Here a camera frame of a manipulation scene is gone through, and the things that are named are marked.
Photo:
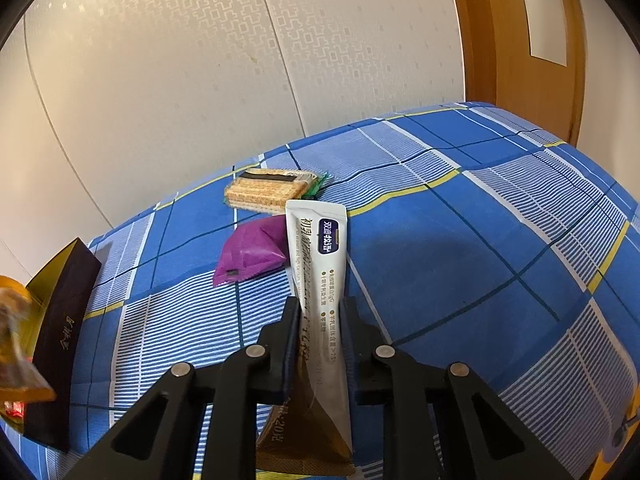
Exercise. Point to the amber nut snack packet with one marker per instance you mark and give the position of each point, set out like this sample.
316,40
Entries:
15,340

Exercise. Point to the gold gift box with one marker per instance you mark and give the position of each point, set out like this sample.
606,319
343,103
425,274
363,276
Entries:
65,335

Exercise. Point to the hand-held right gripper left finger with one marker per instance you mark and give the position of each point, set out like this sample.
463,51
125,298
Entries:
291,355

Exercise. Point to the cracker packet with green edge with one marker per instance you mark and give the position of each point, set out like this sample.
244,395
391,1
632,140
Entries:
270,190

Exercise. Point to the blue plaid bed sheet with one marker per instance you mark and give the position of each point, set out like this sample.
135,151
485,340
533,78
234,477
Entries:
475,260

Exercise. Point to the purple snack packet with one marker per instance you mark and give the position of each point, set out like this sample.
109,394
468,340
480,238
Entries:
252,252

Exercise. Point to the small red snack packet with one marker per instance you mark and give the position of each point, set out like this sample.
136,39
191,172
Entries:
14,409

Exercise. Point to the white and gold pouch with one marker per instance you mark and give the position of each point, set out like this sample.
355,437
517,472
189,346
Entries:
320,250

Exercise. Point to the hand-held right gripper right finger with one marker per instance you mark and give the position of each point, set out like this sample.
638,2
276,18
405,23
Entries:
348,355

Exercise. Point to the wooden door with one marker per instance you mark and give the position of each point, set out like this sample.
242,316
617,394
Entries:
505,45

